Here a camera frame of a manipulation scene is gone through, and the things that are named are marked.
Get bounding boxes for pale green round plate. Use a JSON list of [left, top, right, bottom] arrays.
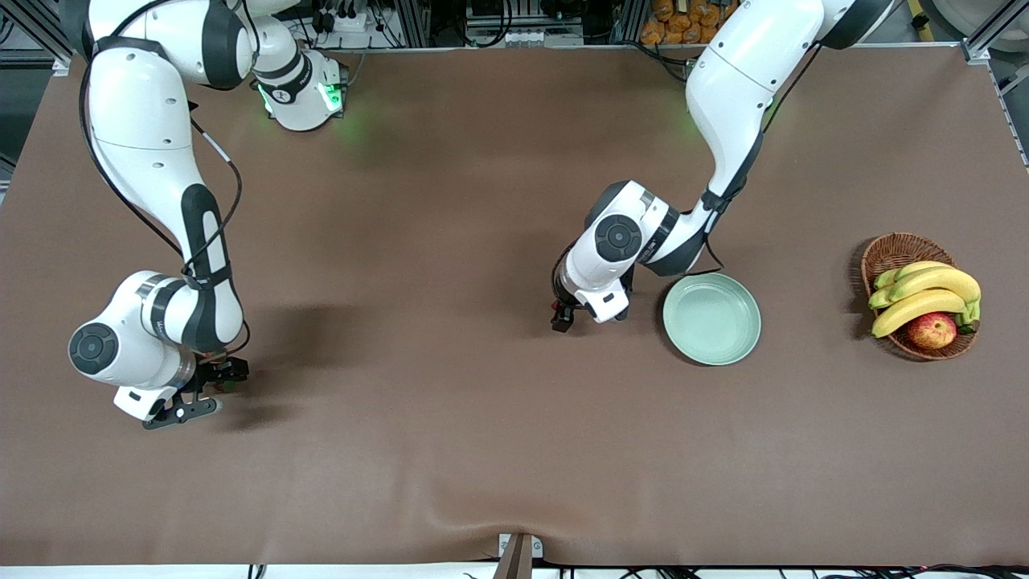
[[663, 272, 762, 367]]

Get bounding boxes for brown table mat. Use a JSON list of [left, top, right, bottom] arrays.
[[0, 48, 1029, 568]]

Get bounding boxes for white connector strip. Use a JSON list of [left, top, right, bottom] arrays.
[[466, 28, 588, 47]]

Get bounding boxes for bag of orange buns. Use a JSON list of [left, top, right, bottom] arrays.
[[641, 0, 728, 46]]

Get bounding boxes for brown wicker basket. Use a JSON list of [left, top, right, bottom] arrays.
[[861, 232, 980, 361]]

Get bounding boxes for small greenish yellow banana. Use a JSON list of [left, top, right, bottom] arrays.
[[874, 261, 956, 290]]

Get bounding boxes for white power strip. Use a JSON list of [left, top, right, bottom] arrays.
[[318, 4, 371, 33]]

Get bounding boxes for red yellow apple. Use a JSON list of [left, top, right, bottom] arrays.
[[907, 313, 958, 351]]

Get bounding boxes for large yellow banana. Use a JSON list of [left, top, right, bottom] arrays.
[[868, 268, 982, 311]]

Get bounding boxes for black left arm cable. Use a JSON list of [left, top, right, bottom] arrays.
[[551, 40, 825, 306]]

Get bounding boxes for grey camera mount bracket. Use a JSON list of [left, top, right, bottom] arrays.
[[492, 532, 544, 579]]

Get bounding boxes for aluminium extrusion frame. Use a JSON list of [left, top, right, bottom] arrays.
[[0, 0, 1029, 69]]

